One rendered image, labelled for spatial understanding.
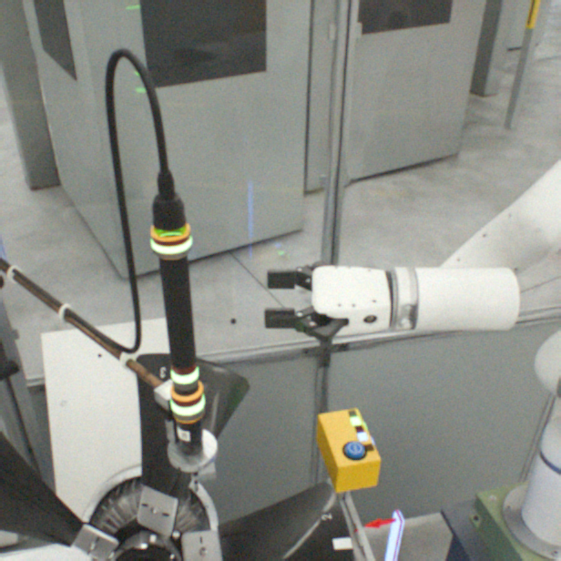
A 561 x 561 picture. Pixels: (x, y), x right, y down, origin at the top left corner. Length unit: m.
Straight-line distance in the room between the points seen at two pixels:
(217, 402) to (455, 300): 0.43
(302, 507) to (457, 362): 1.01
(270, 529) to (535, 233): 0.66
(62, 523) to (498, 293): 0.75
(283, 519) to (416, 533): 1.51
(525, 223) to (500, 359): 1.29
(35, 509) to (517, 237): 0.83
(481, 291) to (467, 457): 1.65
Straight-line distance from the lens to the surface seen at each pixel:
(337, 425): 1.46
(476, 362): 2.08
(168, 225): 0.66
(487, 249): 0.93
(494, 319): 0.84
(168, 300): 0.72
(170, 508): 1.07
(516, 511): 1.44
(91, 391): 1.30
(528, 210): 0.87
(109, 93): 0.69
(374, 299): 0.80
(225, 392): 1.02
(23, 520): 1.13
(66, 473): 1.32
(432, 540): 2.62
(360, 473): 1.42
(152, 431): 1.10
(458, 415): 2.23
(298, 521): 1.16
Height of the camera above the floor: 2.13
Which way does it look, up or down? 34 degrees down
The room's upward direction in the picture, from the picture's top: straight up
